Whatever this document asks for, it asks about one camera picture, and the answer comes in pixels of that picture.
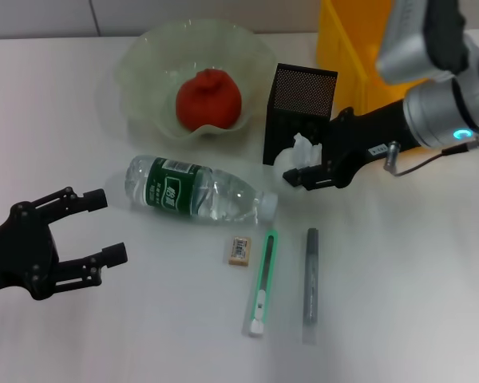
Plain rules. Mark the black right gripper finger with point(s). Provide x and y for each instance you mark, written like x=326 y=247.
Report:
x=341 y=115
x=303 y=177

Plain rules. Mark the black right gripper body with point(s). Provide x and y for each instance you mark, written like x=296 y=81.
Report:
x=367 y=135

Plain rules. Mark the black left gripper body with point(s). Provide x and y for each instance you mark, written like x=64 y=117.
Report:
x=24 y=251

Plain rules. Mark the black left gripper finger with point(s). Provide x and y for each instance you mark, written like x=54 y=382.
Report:
x=93 y=199
x=113 y=255

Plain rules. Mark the white paper ball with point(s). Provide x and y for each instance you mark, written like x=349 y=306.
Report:
x=299 y=153

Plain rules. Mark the black mesh pen holder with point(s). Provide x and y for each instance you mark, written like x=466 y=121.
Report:
x=287 y=119

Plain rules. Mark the clear green-label water bottle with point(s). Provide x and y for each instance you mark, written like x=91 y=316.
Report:
x=223 y=191

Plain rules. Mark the orange knitted toy fruit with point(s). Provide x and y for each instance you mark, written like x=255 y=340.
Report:
x=209 y=99

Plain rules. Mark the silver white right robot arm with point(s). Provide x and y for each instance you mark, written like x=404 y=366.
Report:
x=443 y=99

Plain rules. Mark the beige eraser with barcode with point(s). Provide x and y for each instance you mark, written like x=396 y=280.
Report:
x=238 y=250

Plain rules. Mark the green utility knife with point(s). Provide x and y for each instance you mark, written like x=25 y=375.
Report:
x=263 y=271

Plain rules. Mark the grey marker pen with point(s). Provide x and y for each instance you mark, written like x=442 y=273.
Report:
x=311 y=279

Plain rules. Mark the green wavy glass fruit bowl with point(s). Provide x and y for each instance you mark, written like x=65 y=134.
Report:
x=151 y=80

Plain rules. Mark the yellow plastic storage bin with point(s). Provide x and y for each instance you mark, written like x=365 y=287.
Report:
x=343 y=40

